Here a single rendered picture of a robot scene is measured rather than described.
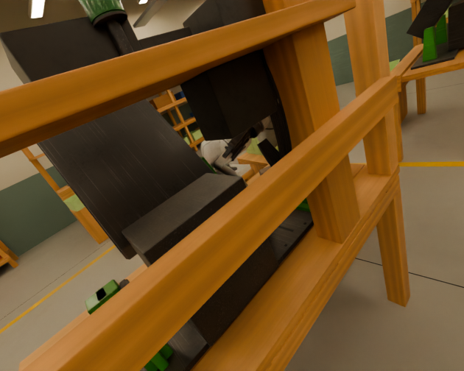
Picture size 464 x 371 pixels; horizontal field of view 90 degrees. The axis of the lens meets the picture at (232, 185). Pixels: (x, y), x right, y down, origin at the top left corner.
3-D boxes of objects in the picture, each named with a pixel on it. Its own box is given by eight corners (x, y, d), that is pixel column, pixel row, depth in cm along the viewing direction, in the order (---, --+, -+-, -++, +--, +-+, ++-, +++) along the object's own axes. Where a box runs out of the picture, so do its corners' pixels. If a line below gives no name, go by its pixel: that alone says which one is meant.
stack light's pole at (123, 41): (126, 70, 36) (103, 26, 33) (138, 66, 37) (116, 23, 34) (129, 65, 34) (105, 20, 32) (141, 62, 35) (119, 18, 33)
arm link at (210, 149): (205, 171, 172) (192, 144, 164) (225, 160, 179) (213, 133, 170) (214, 174, 158) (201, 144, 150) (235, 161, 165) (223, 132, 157)
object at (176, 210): (180, 311, 74) (120, 230, 60) (243, 247, 89) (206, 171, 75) (211, 347, 60) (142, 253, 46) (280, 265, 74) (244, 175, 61)
